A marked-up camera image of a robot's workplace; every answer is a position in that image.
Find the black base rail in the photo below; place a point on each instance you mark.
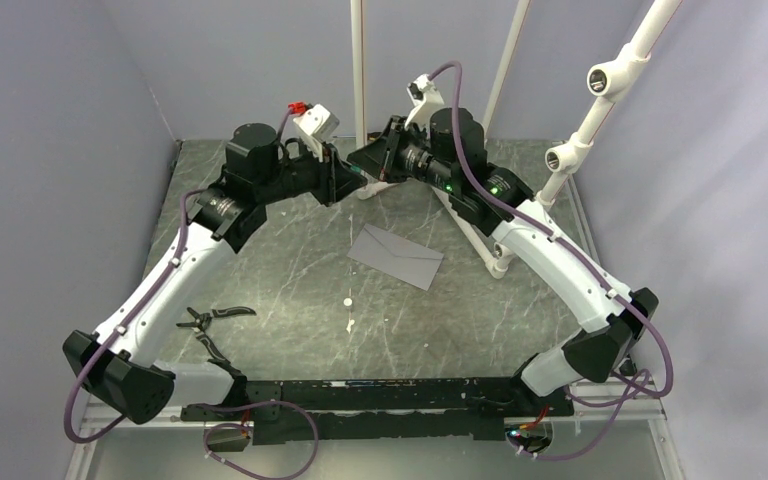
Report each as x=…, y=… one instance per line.
x=481, y=408

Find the white pvc pipe frame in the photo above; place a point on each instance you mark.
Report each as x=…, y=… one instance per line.
x=546, y=69

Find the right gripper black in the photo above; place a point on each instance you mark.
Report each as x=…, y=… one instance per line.
x=380, y=158

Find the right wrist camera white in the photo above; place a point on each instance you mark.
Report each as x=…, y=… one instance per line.
x=426, y=100

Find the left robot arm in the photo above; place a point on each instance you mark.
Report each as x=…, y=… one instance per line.
x=117, y=362

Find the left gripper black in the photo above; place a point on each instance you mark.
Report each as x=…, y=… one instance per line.
x=334, y=177

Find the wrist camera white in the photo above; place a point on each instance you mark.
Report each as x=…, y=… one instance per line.
x=314, y=125
x=426, y=100

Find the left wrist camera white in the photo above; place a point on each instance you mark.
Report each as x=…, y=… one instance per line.
x=314, y=125

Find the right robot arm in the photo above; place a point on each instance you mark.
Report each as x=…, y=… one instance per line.
x=499, y=204

